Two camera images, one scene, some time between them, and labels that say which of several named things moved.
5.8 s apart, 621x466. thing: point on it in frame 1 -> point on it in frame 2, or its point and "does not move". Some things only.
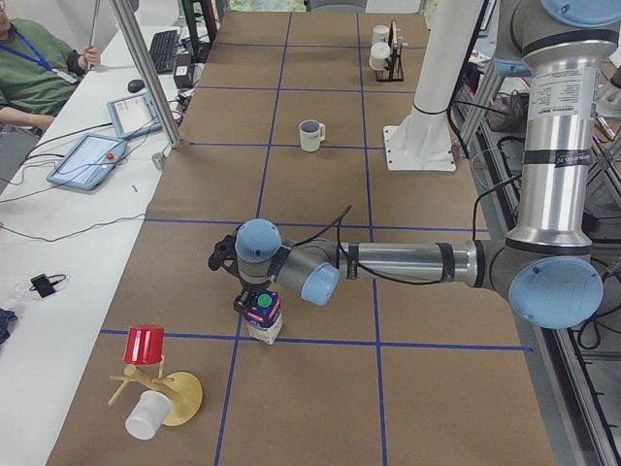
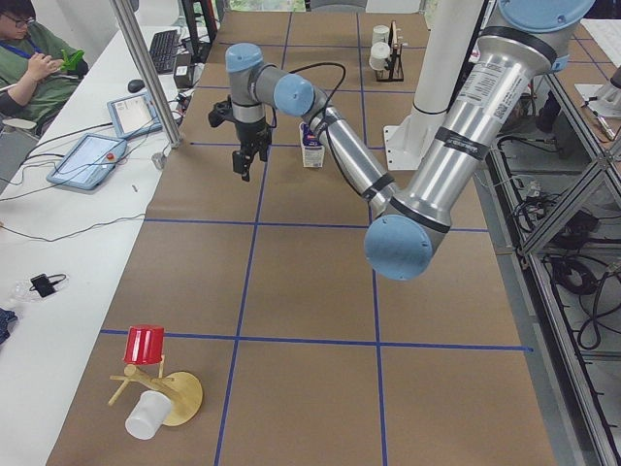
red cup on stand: x=144 y=344 does not move
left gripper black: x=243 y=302 -> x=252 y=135
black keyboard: x=162 y=49 does not move
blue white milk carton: x=266 y=319 -> x=312 y=147
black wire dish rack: x=394 y=72 does not move
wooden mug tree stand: x=180 y=388 does not move
